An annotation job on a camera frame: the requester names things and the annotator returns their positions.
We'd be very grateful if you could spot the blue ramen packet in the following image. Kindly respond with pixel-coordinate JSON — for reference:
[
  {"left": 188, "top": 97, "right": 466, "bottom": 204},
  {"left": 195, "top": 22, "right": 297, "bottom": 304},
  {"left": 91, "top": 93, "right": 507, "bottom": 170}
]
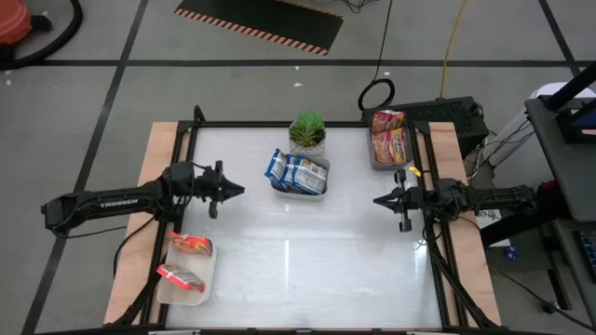
[
  {"left": 281, "top": 154, "right": 300, "bottom": 191},
  {"left": 291, "top": 156, "right": 330, "bottom": 195},
  {"left": 264, "top": 147, "right": 289, "bottom": 187}
]

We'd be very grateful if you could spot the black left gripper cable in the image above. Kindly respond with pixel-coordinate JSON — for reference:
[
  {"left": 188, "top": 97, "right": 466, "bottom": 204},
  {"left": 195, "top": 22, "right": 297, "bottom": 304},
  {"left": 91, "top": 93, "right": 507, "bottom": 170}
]
[{"left": 179, "top": 161, "right": 213, "bottom": 210}]

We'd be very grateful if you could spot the light wooden side board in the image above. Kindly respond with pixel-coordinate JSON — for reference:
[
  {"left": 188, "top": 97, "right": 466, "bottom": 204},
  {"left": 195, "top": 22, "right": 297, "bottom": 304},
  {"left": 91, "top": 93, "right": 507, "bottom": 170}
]
[
  {"left": 102, "top": 121, "right": 193, "bottom": 326},
  {"left": 427, "top": 121, "right": 503, "bottom": 327}
]

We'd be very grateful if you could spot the black vacuum hose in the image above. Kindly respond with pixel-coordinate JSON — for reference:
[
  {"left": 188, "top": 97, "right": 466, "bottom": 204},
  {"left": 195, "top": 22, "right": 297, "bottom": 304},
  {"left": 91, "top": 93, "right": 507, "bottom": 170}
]
[{"left": 0, "top": 0, "right": 84, "bottom": 71}]

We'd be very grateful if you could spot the orange chicken ramen packet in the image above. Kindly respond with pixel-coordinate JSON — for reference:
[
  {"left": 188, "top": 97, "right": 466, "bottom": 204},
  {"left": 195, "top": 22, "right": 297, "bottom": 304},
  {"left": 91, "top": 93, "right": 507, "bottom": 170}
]
[{"left": 169, "top": 232, "right": 214, "bottom": 258}]

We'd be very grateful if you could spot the long black hanging cable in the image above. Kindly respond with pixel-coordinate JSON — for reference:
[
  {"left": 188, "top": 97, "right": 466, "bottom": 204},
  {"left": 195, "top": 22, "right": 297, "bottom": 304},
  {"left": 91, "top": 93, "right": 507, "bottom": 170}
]
[{"left": 357, "top": 0, "right": 397, "bottom": 112}]

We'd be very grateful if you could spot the black desk monitor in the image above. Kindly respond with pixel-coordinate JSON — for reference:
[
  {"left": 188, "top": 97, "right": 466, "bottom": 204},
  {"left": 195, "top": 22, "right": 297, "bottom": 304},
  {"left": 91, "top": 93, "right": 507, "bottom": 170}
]
[{"left": 556, "top": 109, "right": 596, "bottom": 145}]

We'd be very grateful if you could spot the green plant in white pot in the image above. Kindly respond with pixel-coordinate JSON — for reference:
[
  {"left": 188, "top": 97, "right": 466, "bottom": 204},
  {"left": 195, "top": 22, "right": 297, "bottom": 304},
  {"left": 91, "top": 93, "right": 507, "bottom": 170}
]
[{"left": 288, "top": 110, "right": 328, "bottom": 160}]

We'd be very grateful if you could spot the black keyboard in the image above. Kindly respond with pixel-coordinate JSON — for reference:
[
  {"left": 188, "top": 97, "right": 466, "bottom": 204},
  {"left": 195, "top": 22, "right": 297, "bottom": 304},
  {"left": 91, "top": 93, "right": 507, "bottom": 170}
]
[{"left": 573, "top": 230, "right": 596, "bottom": 285}]

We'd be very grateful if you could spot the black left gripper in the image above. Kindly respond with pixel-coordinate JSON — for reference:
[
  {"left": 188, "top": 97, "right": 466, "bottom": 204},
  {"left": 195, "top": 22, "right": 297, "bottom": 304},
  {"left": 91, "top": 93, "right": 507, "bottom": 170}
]
[{"left": 188, "top": 160, "right": 246, "bottom": 220}]

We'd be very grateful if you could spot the black table frame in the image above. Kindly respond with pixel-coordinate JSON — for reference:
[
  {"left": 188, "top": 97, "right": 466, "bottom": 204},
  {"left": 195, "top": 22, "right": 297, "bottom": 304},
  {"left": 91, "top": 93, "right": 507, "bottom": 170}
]
[{"left": 109, "top": 104, "right": 504, "bottom": 335}]

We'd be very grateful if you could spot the white paper sheet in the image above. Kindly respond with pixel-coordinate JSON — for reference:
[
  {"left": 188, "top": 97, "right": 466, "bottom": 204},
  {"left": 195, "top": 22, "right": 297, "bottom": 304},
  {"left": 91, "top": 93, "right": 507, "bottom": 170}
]
[{"left": 474, "top": 207, "right": 507, "bottom": 229}]

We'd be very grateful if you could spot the black floor cable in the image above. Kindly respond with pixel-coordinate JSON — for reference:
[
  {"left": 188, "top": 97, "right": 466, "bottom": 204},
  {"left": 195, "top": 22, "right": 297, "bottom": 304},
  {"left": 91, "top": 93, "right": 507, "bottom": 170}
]
[{"left": 486, "top": 264, "right": 596, "bottom": 332}]

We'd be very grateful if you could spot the red roast beef ramen packet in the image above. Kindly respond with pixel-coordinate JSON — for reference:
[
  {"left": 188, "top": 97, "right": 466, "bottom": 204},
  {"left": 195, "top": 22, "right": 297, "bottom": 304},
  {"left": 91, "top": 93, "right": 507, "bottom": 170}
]
[
  {"left": 156, "top": 263, "right": 207, "bottom": 293},
  {"left": 371, "top": 127, "right": 412, "bottom": 165},
  {"left": 371, "top": 109, "right": 407, "bottom": 136}
]

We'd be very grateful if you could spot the light grey plastic bin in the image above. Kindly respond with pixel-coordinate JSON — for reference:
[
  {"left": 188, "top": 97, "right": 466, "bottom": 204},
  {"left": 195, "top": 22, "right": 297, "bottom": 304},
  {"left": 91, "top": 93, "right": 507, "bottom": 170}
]
[{"left": 269, "top": 155, "right": 332, "bottom": 202}]

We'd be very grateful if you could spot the white plastic bin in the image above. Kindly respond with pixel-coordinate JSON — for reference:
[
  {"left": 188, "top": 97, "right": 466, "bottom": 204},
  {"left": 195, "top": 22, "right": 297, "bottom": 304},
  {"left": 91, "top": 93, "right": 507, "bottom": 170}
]
[{"left": 156, "top": 239, "right": 219, "bottom": 307}]

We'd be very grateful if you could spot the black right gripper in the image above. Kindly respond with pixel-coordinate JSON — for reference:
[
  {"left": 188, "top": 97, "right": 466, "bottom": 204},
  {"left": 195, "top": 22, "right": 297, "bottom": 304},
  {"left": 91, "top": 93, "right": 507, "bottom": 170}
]
[{"left": 372, "top": 169, "right": 439, "bottom": 234}]

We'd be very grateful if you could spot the black slanted pole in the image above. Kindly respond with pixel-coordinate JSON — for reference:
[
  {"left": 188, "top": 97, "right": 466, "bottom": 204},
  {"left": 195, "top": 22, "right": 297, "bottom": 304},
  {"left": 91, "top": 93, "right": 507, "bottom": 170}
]
[{"left": 542, "top": 62, "right": 596, "bottom": 113}]

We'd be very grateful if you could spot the dark grey plastic bin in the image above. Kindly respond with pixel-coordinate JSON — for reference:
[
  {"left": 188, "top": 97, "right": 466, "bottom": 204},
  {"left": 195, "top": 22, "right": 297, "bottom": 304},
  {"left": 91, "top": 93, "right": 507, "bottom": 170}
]
[{"left": 367, "top": 118, "right": 415, "bottom": 172}]

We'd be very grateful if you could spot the grey desk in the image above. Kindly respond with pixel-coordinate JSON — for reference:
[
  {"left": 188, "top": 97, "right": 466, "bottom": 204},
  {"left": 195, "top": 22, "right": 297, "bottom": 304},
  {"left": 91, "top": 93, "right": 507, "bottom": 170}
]
[{"left": 524, "top": 97, "right": 596, "bottom": 223}]

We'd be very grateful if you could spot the orange vacuum cleaner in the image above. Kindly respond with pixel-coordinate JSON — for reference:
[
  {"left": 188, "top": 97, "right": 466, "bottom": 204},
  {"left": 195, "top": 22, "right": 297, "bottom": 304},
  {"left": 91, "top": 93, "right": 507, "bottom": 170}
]
[{"left": 0, "top": 0, "right": 33, "bottom": 46}]

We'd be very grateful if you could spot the long yellow hanging cable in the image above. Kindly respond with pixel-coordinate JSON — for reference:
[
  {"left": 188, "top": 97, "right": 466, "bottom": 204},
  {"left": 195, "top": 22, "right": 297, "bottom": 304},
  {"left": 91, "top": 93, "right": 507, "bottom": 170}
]
[{"left": 439, "top": 0, "right": 468, "bottom": 100}]

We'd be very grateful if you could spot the black left base cable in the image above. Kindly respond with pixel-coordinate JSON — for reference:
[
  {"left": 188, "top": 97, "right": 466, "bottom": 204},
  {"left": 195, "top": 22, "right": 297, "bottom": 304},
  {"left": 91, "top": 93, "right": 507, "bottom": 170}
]
[{"left": 113, "top": 214, "right": 157, "bottom": 280}]

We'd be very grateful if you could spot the black desk leg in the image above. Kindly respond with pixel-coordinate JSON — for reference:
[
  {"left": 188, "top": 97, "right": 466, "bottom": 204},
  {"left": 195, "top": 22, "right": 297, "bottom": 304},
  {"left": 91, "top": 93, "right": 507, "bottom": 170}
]
[{"left": 479, "top": 179, "right": 576, "bottom": 248}]

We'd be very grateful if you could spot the black hazard-striped floor mat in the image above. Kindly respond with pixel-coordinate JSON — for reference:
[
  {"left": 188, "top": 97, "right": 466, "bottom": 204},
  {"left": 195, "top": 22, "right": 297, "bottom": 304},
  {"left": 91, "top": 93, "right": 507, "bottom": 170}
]
[{"left": 174, "top": 0, "right": 345, "bottom": 57}]

